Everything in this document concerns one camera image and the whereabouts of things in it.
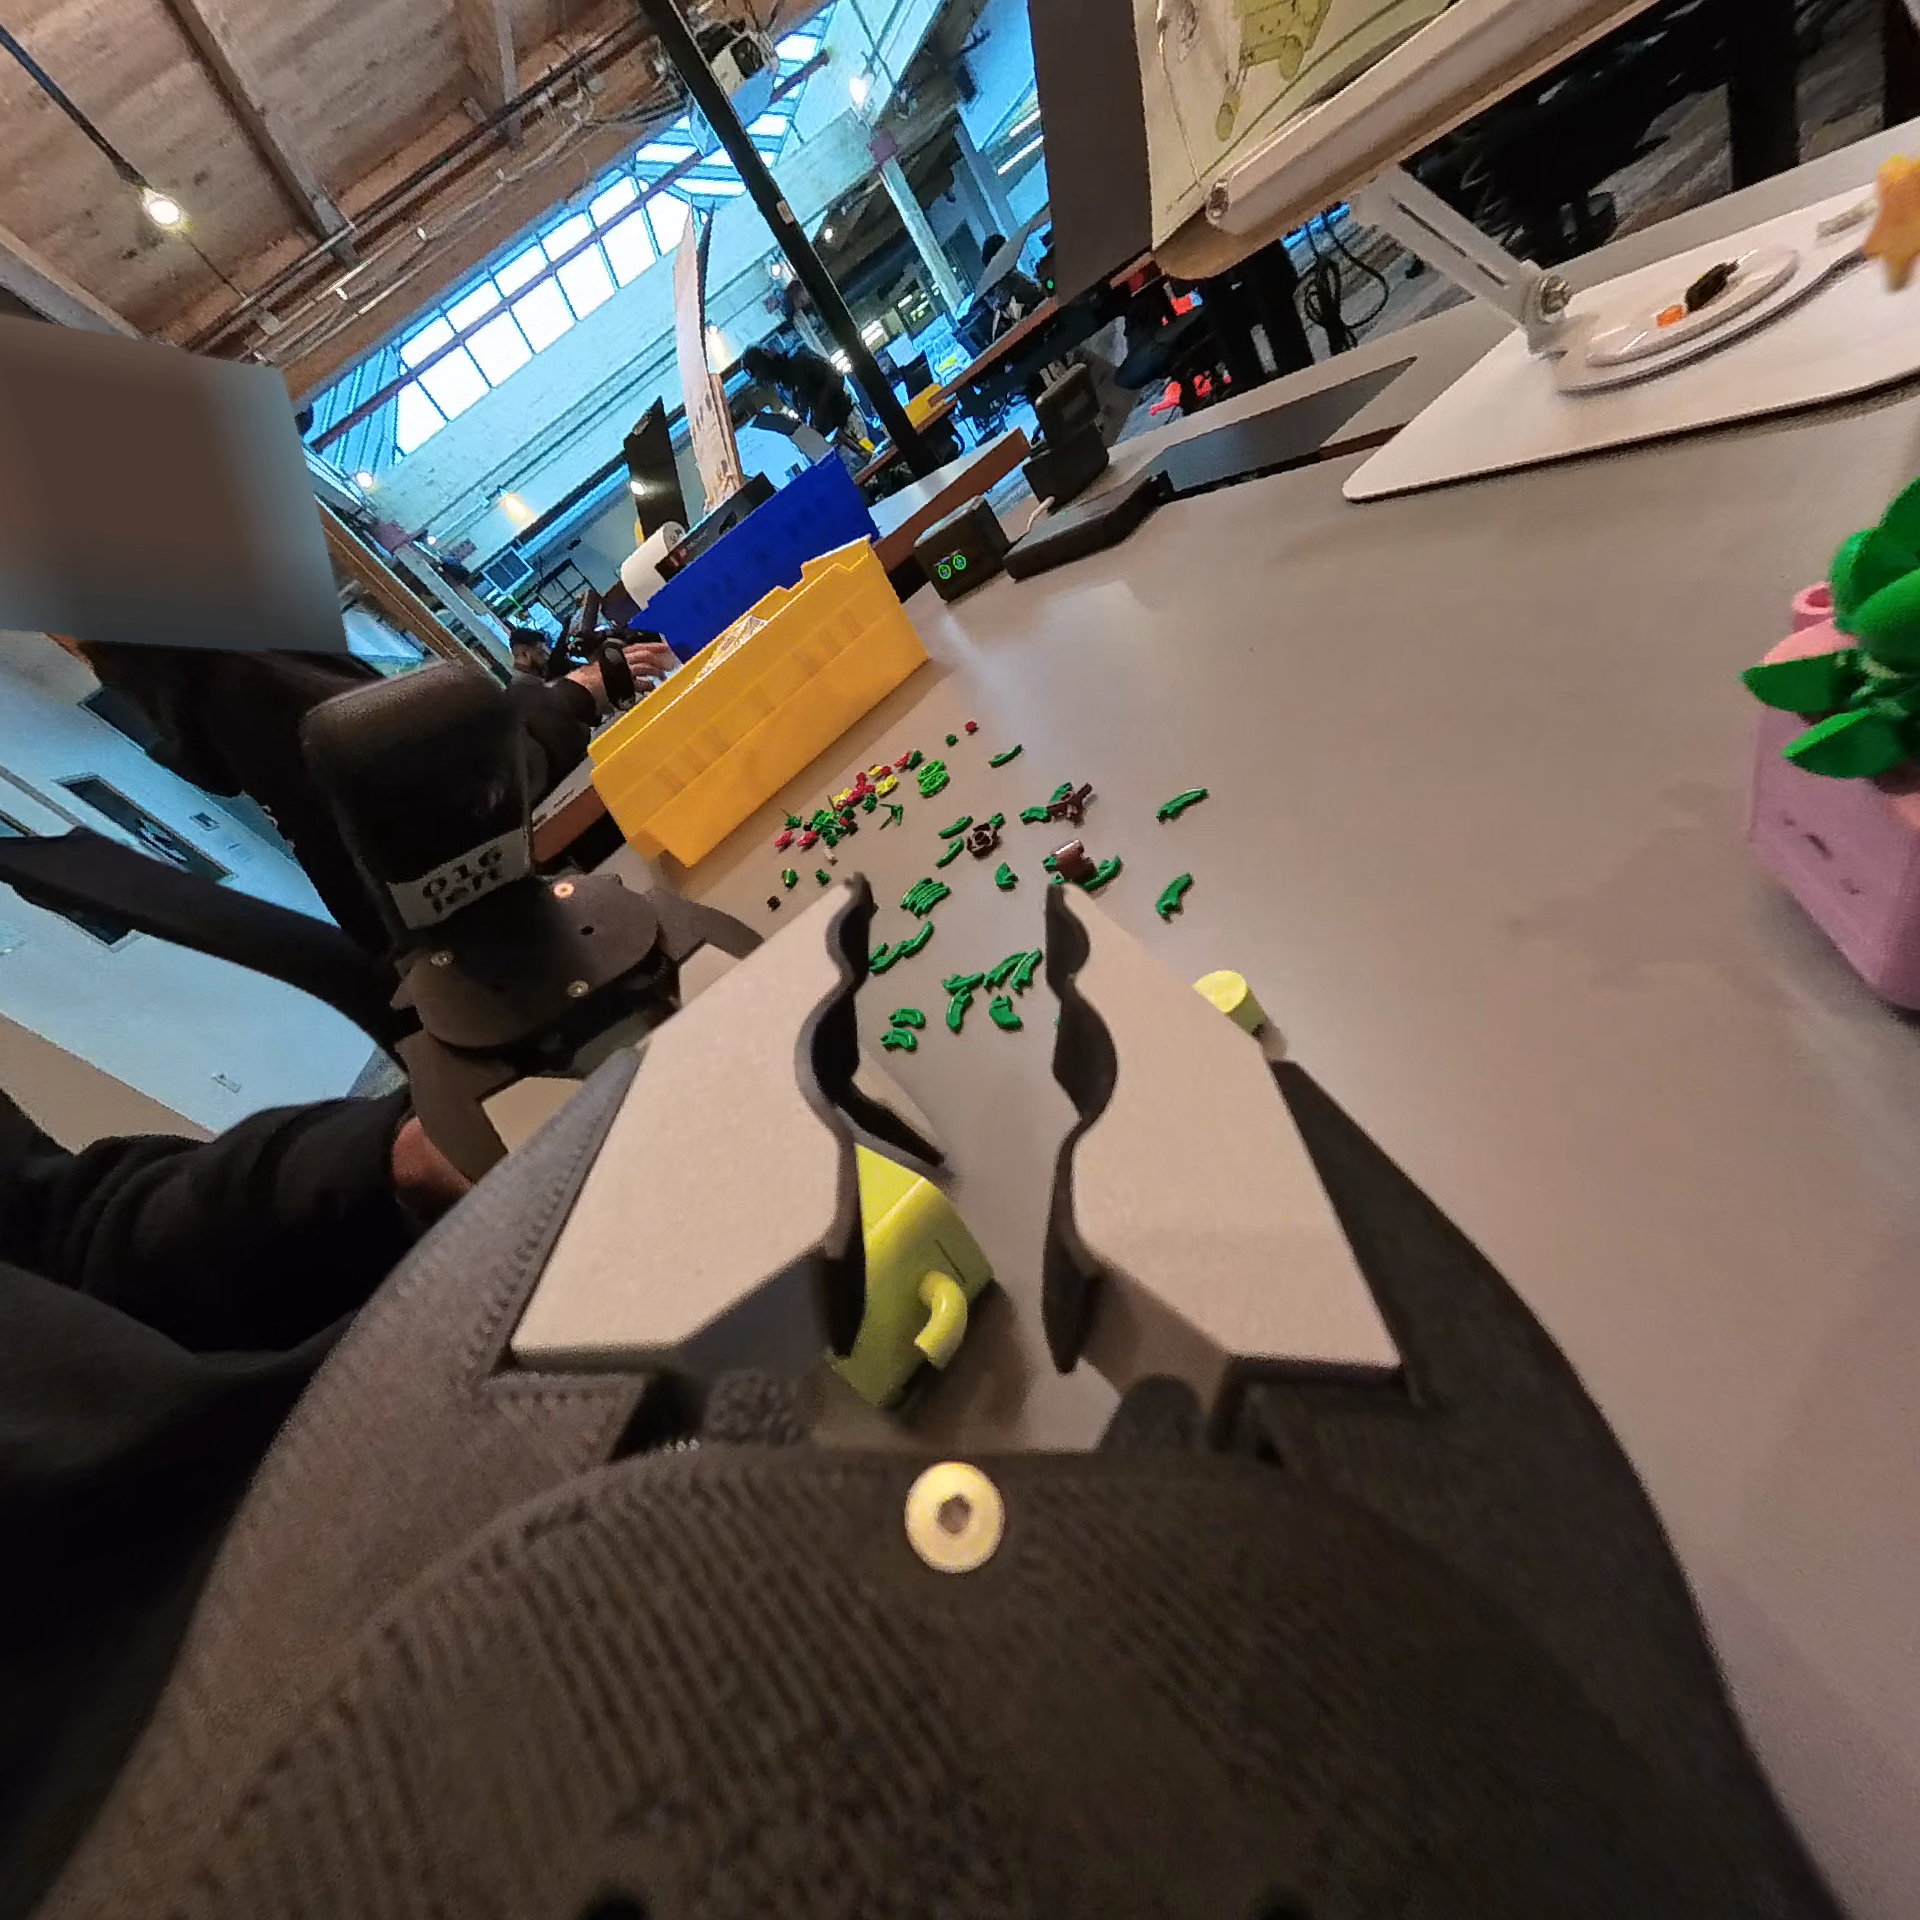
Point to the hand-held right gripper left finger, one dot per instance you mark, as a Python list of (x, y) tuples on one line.
[(705, 1184)]

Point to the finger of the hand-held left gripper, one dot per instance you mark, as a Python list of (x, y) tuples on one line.
[(705, 932), (534, 1107)]

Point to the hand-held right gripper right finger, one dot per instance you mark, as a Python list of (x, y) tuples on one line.
[(1215, 1214)]

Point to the lime green brick block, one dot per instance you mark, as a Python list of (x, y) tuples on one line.
[(909, 1261)]

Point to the person's left forearm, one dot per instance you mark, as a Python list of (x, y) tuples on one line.
[(226, 1200)]

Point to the person's left hand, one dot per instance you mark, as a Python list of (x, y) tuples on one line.
[(429, 1163)]

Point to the small lime cylinder piece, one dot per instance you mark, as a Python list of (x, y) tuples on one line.
[(1228, 1001)]

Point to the person's black jacket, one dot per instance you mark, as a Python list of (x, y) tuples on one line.
[(226, 720)]

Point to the scattered small brick pieces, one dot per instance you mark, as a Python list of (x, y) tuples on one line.
[(923, 896)]

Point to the yellow plastic bin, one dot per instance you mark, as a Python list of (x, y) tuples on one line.
[(781, 705)]

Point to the black office chair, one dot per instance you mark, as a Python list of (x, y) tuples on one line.
[(182, 908)]

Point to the white paper roll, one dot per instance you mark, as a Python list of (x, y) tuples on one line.
[(652, 568)]

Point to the blue plastic bin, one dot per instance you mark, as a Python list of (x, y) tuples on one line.
[(764, 564)]

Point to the small black background monitor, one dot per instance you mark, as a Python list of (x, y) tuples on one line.
[(652, 447)]

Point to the black charger with green lights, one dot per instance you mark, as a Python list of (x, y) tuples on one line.
[(962, 548)]

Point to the tall cardboard banner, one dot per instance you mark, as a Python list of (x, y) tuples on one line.
[(705, 360)]

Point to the wooden background desk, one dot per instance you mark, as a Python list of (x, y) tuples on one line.
[(954, 480)]

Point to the flat black power bank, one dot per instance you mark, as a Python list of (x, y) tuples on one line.
[(1079, 534)]

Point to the upright black device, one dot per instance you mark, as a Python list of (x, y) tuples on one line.
[(1069, 436)]

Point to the ceiling lamp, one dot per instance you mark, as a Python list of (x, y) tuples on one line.
[(164, 211)]

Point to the black steel column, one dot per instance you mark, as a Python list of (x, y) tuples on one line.
[(781, 211)]

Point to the pink brick pot with plant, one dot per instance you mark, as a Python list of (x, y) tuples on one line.
[(1829, 856)]

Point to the white book stand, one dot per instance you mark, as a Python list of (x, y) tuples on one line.
[(1651, 406)]

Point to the brick instruction booklet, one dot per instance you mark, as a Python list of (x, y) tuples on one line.
[(1202, 91)]

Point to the small black brick piece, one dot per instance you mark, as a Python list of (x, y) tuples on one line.
[(1711, 284)]

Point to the yellow flower brick piece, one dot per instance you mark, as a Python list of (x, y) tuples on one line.
[(1893, 225)]

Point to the ceiling mounted camera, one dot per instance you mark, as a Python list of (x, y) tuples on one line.
[(734, 57)]

